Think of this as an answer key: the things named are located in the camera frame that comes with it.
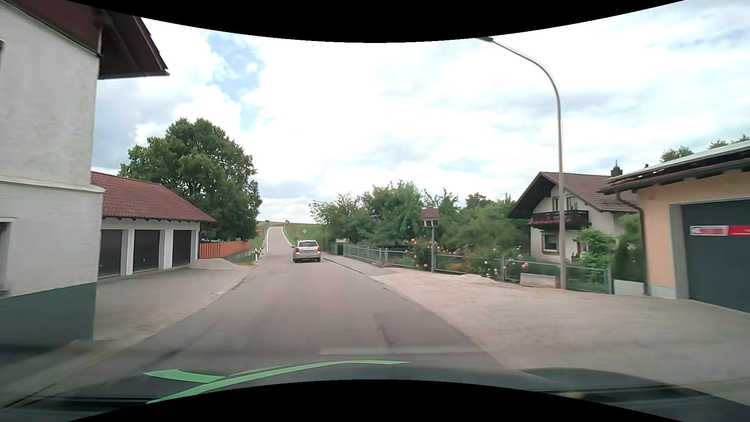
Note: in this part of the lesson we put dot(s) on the group of green trees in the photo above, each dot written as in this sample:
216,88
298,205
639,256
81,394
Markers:
404,214

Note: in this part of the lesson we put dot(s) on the green field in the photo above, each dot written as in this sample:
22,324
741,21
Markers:
302,231

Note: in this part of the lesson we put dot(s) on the silver car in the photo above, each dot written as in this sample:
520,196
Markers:
306,251

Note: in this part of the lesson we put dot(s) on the flowering bushes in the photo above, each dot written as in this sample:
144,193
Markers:
469,261

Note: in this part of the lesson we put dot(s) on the grey metal fence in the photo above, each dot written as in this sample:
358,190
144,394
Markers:
469,265

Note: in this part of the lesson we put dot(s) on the grey asphalt road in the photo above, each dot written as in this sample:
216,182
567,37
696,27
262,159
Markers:
304,305

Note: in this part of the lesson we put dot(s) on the marker posts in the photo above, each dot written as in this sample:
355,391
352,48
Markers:
258,254

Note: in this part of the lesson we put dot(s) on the grass verge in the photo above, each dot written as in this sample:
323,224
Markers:
253,249

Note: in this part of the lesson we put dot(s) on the orange wooden fence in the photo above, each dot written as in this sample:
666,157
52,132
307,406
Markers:
220,249

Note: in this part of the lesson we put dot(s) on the car's own bonnet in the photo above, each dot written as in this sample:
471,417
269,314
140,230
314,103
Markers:
363,384

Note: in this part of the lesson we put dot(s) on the large green tree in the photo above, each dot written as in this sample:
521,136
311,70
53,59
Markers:
199,170

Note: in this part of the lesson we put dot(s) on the white house with dark balcony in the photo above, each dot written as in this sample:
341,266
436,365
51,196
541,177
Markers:
565,217

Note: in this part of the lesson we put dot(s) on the pale gravel forecourt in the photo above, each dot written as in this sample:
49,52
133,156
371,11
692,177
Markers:
556,328

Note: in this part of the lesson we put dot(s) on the white garage with red roof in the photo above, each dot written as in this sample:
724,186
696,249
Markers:
146,234

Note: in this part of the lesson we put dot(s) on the green garden bushes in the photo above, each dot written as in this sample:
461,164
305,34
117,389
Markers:
609,252

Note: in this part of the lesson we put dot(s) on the grey paved forecourt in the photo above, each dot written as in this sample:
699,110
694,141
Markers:
146,299

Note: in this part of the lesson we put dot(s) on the beige garage with grey door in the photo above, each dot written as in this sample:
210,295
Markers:
697,234

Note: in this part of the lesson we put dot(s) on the white house with brown roof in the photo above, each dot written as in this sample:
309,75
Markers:
47,176

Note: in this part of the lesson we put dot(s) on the road sign on post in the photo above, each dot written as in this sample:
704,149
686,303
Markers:
430,218

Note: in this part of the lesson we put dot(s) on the tall grey lamp post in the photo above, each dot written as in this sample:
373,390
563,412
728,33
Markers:
559,176

